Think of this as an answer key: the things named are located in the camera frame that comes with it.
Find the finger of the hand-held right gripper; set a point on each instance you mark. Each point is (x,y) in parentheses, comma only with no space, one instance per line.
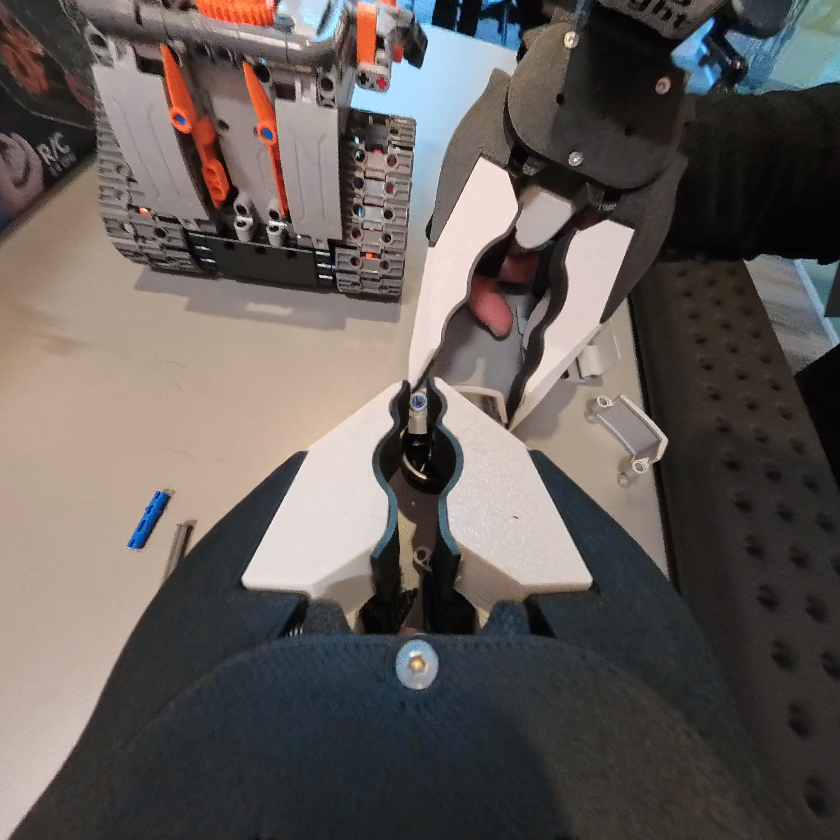
(460,236)
(597,289)

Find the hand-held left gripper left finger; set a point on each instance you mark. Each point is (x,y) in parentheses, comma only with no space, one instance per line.
(322,525)

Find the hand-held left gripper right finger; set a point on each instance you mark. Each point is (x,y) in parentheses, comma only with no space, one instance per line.
(512,525)

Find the black toy wheel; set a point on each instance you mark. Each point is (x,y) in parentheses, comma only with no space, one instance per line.
(431,475)

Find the grey connector pin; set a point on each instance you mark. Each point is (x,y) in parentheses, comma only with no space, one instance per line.
(418,414)

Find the grey orange tracked toy robot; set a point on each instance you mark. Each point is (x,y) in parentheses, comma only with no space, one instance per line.
(250,145)

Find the black connector pin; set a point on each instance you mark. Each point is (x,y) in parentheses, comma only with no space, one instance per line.
(180,546)

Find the grey curved toy part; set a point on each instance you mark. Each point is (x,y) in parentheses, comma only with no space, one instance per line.
(630,433)

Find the blue connector pin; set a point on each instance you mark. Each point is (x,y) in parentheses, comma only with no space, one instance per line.
(150,520)

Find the black foam pad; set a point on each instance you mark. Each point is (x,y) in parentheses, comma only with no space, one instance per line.
(748,525)

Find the blue robot kit box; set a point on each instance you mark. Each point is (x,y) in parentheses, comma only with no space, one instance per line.
(40,118)

